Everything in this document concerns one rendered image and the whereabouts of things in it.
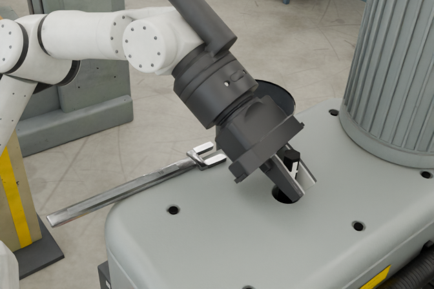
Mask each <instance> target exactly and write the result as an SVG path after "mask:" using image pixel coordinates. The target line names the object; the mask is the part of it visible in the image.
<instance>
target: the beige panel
mask: <svg viewBox="0 0 434 289"><path fill-rule="evenodd" d="M0 241H2V242H3V243H4V244H5V245H6V246H7V247H8V248H9V250H10V251H11V252H12V253H13V254H14V255H15V258H16V259H17V262H18V267H19V280H22V279H24V278H26V277H28V276H29V275H32V274H34V273H35V272H37V271H39V270H41V269H43V268H45V267H47V266H49V265H51V264H53V263H55V262H57V261H59V260H61V259H63V258H65V256H64V253H63V252H62V251H61V249H60V247H59V246H58V245H57V243H56V242H55V240H54V238H53V237H52V235H51V234H50V232H49V231H48V229H47V228H46V226H45V224H44V223H43V222H42V220H41V218H40V217H39V216H38V214H37V212H36V210H35V207H34V202H33V199H32V194H31V191H30V186H29V183H28V178H27V175H26V170H25V166H24V162H23V157H22V154H21V149H20V146H19V141H18V138H17V134H16V129H14V131H13V132H12V135H11V136H10V138H9V140H8V142H7V144H6V146H5V149H4V150H3V153H2V154H1V156H0Z"/></svg>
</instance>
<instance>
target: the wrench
mask: <svg viewBox="0 0 434 289"><path fill-rule="evenodd" d="M213 146H214V145H213V144H212V143H211V142H208V143H205V144H203V145H200V146H197V147H196V148H193V150H189V151H188V152H186V156H187V157H186V158H184V159H181V160H179V161H176V162H174V163H172V164H169V165H167V166H164V167H162V168H159V169H157V170H155V171H153V172H150V173H147V174H145V175H143V176H140V177H138V178H135V179H133V180H131V181H128V182H126V183H123V184H121V185H119V186H116V187H114V188H111V189H109V190H106V191H104V192H101V193H100V194H97V195H94V196H92V197H89V198H88V199H85V200H82V201H80V202H78V203H75V204H72V205H70V206H68V207H66V208H63V209H61V210H58V211H56V212H54V213H51V214H48V215H47V216H46V219H47V221H48V223H49V225H50V226H51V228H52V229H54V228H57V227H58V226H61V225H63V224H66V223H69V222H71V221H73V220H75V219H78V218H80V217H83V216H84V215H87V214H89V213H92V212H94V211H96V210H99V209H100V208H103V207H105V206H108V205H110V204H112V203H115V202H117V201H120V200H122V199H124V198H126V197H129V196H131V195H134V194H136V193H138V192H140V191H143V190H145V189H147V188H150V187H152V186H154V185H156V184H159V183H162V182H164V181H166V180H168V179H171V178H173V177H176V176H177V175H180V174H182V173H185V172H187V171H189V170H192V169H193V168H196V167H198V168H199V169H200V170H201V171H203V170H205V169H208V168H212V167H214V166H216V165H218V164H220V163H223V162H225V161H226V159H227V157H226V156H225V155H224V154H219V155H216V156H214V157H212V158H210V159H207V160H205V161H204V160H203V159H202V158H201V157H200V156H199V155H201V154H204V153H206V152H208V151H211V150H212V149H213Z"/></svg>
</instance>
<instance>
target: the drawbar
mask: <svg viewBox="0 0 434 289"><path fill-rule="evenodd" d="M295 162H298V164H297V167H296V171H297V170H298V166H299V162H300V152H298V151H296V150H294V149H290V150H286V151H285V153H284V160H283V164H284V165H285V166H286V168H287V169H288V170H289V171H290V172H292V168H293V163H295ZM277 201H279V202H281V203H285V204H291V202H292V200H290V198H288V196H286V195H285V194H284V193H283V192H282V191H281V189H279V188H278V195H277Z"/></svg>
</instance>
